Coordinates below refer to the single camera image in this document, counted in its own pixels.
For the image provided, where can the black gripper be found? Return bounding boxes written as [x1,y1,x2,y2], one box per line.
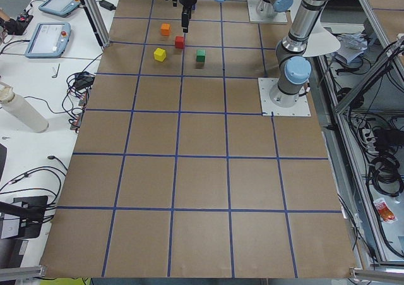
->
[179,0,197,33]

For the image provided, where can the red wooden block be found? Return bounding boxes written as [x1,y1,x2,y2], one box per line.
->
[174,35,185,49]

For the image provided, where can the orange wooden block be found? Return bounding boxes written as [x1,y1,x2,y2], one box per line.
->
[160,23,171,36]

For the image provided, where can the green wooden block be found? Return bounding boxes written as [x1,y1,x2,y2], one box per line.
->
[196,49,206,63]

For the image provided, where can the yellow wooden block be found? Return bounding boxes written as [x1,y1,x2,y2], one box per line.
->
[153,47,167,62]

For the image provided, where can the black power adapter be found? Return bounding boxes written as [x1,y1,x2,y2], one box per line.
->
[98,0,116,11]

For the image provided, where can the far teach pendant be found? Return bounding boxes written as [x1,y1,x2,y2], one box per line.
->
[39,0,80,18]

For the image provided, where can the teach pendant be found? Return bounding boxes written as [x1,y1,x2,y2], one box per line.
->
[39,0,80,18]
[25,22,71,59]

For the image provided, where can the near teach pendant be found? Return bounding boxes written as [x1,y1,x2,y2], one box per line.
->
[25,22,71,59]

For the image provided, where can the white chair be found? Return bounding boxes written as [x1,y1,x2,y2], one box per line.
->
[302,19,340,58]

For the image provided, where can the allen key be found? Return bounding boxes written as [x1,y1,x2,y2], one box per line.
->
[52,64,61,78]

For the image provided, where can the white bottle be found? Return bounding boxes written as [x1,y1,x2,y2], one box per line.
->
[1,82,49,133]

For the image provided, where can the red snack packet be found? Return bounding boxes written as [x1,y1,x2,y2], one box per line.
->
[373,198,397,224]

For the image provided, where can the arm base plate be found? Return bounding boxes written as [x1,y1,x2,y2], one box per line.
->
[247,0,288,25]
[258,78,311,117]

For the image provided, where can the aluminium frame post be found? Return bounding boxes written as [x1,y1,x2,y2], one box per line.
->
[80,0,110,48]

